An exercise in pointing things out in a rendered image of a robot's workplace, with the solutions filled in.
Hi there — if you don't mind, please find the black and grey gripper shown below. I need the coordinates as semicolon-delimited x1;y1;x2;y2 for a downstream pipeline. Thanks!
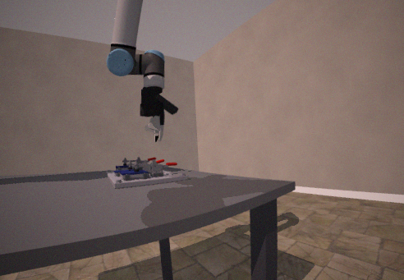
140;86;164;142

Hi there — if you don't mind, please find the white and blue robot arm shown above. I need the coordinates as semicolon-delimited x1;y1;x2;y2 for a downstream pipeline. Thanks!
107;0;178;115

